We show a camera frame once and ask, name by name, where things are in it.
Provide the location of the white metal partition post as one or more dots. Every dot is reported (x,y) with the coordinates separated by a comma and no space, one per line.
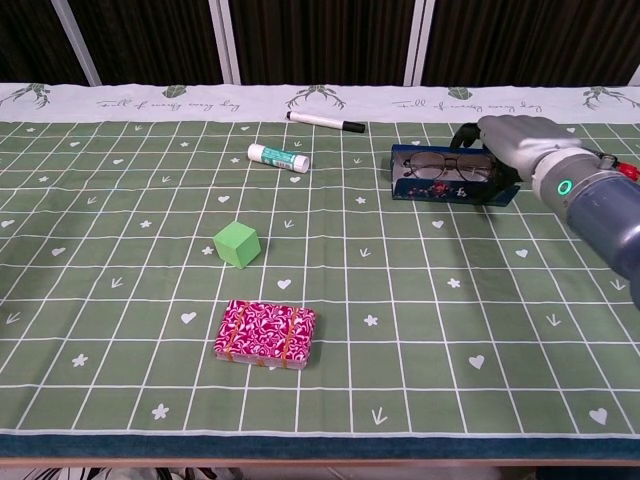
(225,40)
(419,40)
(636,76)
(75,40)

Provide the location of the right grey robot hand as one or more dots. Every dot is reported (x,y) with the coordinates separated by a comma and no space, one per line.
(520,137)

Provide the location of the green grid tablecloth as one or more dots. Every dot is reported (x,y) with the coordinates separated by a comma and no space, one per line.
(350,350)

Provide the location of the blue folding glasses case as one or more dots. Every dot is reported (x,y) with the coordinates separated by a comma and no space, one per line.
(450,192)

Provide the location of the green cube block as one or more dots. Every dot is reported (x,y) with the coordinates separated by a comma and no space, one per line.
(235,245)

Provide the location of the white green glue stick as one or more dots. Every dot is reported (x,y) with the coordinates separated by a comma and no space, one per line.
(277,157)

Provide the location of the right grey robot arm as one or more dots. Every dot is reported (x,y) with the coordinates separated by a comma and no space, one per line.
(600,215)

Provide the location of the pink patterned card deck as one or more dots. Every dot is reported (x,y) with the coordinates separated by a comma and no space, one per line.
(260,332)

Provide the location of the white marker black cap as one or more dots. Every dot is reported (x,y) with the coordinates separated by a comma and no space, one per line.
(320,120)

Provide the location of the black bottle red cap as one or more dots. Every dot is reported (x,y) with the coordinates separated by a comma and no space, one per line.
(631,172)

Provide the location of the thin black metal eyeglasses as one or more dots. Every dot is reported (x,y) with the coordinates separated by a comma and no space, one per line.
(425,167)

